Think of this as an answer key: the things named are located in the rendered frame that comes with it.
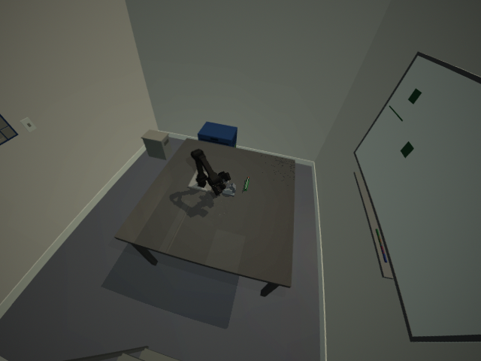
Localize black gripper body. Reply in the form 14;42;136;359
220;172;231;182

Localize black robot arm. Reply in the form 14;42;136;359
191;148;226;196

